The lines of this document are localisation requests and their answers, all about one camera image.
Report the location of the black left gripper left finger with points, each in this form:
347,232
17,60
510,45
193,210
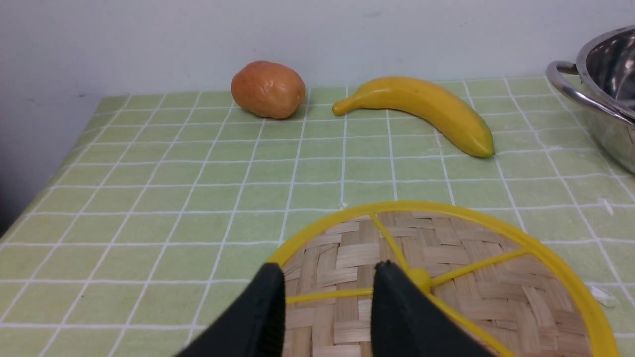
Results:
252,326

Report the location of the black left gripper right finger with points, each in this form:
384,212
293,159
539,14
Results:
405,323

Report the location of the yellow woven bamboo steamer lid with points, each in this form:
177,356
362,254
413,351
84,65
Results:
504,288

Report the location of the stainless steel pot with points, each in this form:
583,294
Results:
601,80

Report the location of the green checkered tablecloth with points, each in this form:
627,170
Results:
168,204

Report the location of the yellow banana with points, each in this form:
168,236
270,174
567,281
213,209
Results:
445,111

